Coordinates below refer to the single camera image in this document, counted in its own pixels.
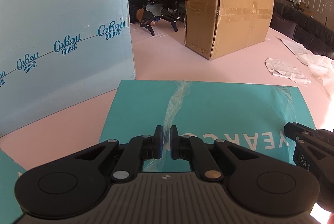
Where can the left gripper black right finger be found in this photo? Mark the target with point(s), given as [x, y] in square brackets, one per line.
[197, 153]

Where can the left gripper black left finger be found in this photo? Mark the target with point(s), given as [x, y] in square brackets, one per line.
[131, 156]

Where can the teal patterned gift box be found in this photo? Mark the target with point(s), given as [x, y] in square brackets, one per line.
[249, 115]

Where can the clear plastic tape strip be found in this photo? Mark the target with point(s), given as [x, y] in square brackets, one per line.
[174, 105]

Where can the white wrapping paper pile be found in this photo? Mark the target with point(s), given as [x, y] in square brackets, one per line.
[320, 66]

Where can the crumpled white paper sheet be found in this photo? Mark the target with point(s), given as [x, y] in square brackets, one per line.
[284, 69]

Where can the black sofa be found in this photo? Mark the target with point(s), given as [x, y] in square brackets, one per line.
[303, 29]

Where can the brown cardboard box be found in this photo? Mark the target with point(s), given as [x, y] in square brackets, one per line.
[214, 28]

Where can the light blue tissue carton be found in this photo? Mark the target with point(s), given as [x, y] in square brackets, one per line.
[58, 53]

